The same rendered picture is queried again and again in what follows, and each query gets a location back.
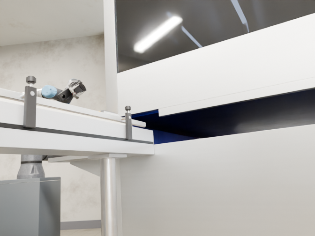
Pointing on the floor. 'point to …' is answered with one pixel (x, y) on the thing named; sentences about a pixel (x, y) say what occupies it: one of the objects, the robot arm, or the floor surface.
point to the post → (112, 84)
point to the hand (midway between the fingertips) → (73, 94)
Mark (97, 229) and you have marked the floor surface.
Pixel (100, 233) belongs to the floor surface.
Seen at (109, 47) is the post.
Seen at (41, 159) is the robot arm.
